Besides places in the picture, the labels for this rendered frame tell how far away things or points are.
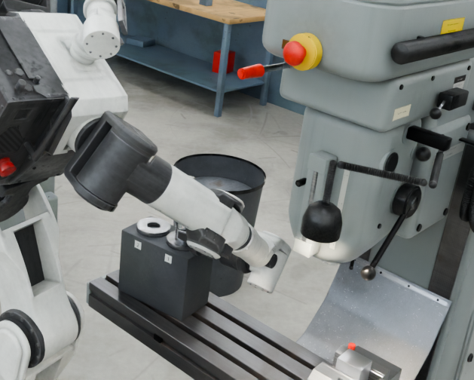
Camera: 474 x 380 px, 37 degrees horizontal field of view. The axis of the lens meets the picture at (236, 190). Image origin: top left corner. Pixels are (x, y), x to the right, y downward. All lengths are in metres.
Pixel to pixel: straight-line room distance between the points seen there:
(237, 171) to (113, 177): 2.54
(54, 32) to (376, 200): 0.69
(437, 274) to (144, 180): 0.87
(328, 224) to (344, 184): 0.14
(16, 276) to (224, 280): 2.13
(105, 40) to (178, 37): 6.37
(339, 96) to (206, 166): 2.56
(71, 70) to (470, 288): 1.11
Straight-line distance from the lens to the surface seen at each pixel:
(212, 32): 7.34
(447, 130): 1.52
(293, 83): 1.35
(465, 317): 1.93
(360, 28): 1.15
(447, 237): 1.82
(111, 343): 3.35
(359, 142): 1.33
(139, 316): 1.89
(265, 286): 1.66
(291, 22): 1.22
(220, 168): 3.82
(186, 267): 1.79
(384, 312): 1.93
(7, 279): 1.68
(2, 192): 1.56
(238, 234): 1.46
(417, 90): 1.32
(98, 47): 1.33
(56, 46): 1.40
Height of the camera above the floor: 2.02
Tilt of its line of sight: 24 degrees down
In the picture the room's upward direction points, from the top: 7 degrees clockwise
